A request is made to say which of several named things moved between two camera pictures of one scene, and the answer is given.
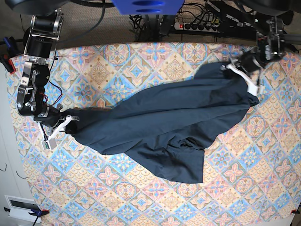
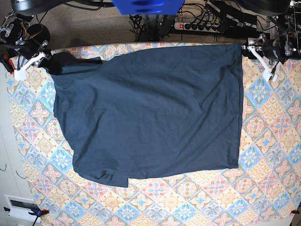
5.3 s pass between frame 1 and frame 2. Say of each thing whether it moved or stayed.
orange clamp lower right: stayed
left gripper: moved
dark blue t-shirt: moved
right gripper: moved
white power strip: stayed
